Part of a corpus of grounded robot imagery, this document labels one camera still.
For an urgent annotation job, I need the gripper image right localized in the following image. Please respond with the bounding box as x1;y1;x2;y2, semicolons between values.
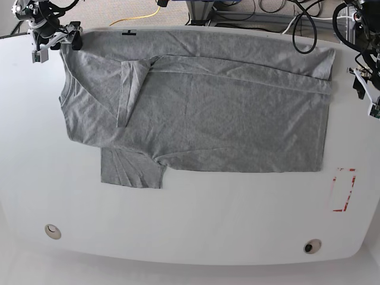
347;68;379;106

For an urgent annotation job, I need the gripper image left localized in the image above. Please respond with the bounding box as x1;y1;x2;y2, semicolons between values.
28;20;83;50

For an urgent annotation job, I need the grey t-shirt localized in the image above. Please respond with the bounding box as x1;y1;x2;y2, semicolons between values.
59;30;335;188

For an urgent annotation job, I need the red tape rectangle marking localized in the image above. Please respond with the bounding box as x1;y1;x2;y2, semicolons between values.
329;168;356;213

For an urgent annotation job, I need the right table grommet hole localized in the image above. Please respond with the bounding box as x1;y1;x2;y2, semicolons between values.
303;239;322;255

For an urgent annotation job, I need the table grommet hole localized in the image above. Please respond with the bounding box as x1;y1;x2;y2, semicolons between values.
303;239;322;255
45;224;62;240

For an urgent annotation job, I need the left table grommet hole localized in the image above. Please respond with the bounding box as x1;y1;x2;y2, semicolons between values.
45;224;62;240

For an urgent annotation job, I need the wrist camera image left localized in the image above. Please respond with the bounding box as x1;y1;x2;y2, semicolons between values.
31;49;49;63

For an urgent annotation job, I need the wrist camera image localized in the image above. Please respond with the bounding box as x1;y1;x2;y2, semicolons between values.
368;103;380;119
31;49;49;63

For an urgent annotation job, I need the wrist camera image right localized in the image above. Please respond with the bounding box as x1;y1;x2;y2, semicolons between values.
368;103;380;119

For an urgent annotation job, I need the aluminium frame base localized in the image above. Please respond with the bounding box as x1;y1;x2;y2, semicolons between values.
185;1;342;43

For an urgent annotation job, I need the white cable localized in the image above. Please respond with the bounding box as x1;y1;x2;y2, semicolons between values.
280;13;356;35

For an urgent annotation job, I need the yellow cable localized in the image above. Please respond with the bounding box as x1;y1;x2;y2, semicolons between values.
109;2;163;27

